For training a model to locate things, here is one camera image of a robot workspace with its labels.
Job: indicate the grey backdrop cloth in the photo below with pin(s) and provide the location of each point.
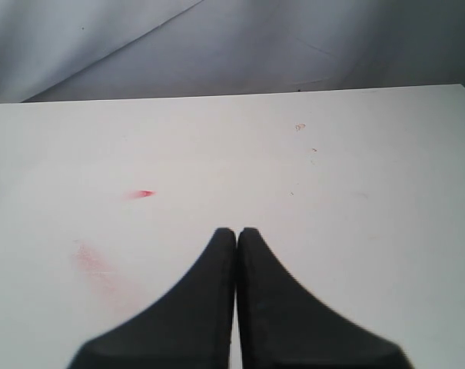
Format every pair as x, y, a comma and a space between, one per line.
87, 50

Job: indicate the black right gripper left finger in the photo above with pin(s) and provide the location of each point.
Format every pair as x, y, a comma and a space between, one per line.
189, 327

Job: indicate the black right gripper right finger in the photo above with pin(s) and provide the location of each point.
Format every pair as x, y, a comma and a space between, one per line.
282, 325

